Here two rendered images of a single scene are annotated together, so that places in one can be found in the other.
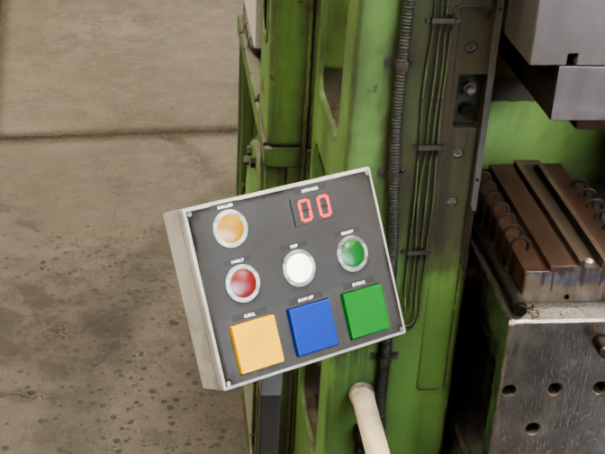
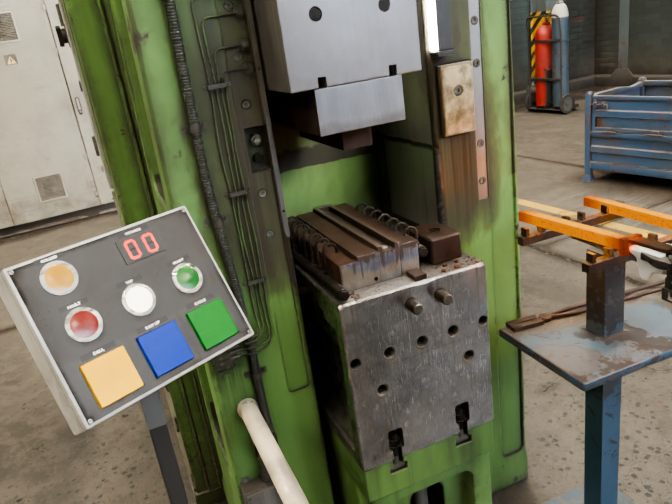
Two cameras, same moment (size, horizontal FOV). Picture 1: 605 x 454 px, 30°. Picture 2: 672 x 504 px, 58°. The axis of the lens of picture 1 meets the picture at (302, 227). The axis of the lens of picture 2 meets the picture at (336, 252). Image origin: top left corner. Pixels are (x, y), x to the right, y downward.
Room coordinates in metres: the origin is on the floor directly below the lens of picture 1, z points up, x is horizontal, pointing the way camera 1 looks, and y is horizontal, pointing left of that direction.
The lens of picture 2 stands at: (0.50, -0.14, 1.48)
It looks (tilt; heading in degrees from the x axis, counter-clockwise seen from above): 20 degrees down; 348
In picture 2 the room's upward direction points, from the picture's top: 8 degrees counter-clockwise
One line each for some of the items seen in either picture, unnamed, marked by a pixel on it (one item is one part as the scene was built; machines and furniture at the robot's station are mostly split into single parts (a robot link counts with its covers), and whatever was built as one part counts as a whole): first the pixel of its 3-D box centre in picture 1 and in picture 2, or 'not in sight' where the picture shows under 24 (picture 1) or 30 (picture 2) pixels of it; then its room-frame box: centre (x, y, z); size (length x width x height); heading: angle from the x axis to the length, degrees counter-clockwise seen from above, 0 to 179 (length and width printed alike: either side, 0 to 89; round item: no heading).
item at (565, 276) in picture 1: (542, 225); (344, 240); (1.95, -0.47, 0.96); 0.42 x 0.20 x 0.09; 8
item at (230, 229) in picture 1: (230, 228); (59, 277); (1.50, 0.11, 1.16); 0.05 x 0.03 x 0.04; 98
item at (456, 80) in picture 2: not in sight; (456, 99); (1.92, -0.79, 1.27); 0.09 x 0.02 x 0.17; 98
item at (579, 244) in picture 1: (557, 209); (351, 225); (1.96, -0.49, 0.99); 0.42 x 0.05 x 0.01; 8
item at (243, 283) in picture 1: (242, 283); (84, 324); (1.46, 0.09, 1.09); 0.05 x 0.03 x 0.04; 98
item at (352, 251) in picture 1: (352, 253); (187, 277); (1.57, -0.08, 1.09); 0.05 x 0.03 x 0.04; 98
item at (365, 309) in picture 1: (364, 311); (211, 324); (1.53, -0.11, 1.01); 0.07 x 0.05 x 0.07; 123
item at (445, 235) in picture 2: not in sight; (434, 242); (1.83, -0.67, 0.95); 0.12 x 0.08 x 0.06; 8
